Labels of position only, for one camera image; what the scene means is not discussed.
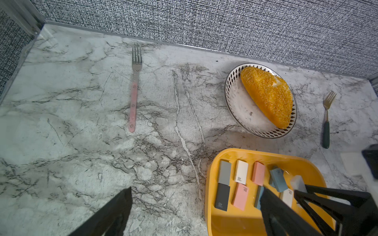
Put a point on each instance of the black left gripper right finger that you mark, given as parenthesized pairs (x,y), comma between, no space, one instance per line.
(281,220)

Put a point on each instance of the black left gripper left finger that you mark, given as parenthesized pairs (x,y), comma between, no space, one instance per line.
(111,219)

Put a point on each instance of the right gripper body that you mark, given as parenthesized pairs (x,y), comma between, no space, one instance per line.
(363,217)

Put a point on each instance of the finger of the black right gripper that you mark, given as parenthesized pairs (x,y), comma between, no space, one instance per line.
(331,215)
(333,191)

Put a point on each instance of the white eraser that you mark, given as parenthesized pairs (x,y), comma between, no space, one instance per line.
(297,183)
(241,172)
(287,197)

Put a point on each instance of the blue eraser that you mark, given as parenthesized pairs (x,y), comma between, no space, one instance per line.
(260,191)
(277,179)

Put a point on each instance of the black eraser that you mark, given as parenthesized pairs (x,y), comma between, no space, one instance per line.
(223,188)

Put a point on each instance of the yellow storage box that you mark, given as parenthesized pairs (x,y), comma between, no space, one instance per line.
(249,222)

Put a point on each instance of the patterned white bowl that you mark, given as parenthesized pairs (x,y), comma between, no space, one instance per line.
(246,112)

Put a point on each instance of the yellow bread loaf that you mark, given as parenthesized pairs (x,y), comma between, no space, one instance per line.
(270,93)

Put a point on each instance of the green handled gold fork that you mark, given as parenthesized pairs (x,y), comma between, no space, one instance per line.
(326,126)

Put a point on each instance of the pink handled fork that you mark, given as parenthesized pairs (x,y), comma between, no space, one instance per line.
(136,69)

